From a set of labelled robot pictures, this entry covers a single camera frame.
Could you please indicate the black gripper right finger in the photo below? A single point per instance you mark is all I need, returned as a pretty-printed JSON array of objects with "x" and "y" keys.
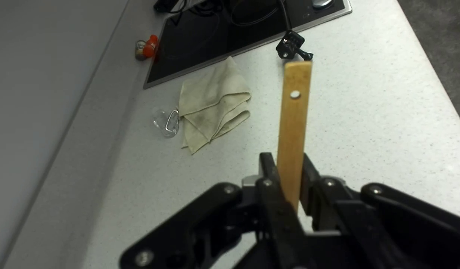
[{"x": 388, "y": 214}]

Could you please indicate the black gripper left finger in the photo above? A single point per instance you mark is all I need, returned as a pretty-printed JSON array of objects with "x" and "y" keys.
[{"x": 275, "y": 210}]

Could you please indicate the wooden spatula yellow head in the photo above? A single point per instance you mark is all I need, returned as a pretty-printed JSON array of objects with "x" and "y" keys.
[{"x": 292, "y": 129}]

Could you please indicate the beige cloth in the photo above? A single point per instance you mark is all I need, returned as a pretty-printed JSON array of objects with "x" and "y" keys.
[{"x": 212, "y": 110}]

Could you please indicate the clear plastic wrapper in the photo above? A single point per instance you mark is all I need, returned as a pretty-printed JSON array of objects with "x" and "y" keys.
[{"x": 166, "y": 123}]

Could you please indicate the black cooktop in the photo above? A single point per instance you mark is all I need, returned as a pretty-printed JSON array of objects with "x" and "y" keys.
[{"x": 209, "y": 45}]

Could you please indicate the red knob object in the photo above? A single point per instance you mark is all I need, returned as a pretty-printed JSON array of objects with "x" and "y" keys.
[{"x": 149, "y": 47}]

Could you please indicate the silver cooktop knob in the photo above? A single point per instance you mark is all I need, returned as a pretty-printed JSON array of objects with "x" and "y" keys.
[{"x": 322, "y": 4}]

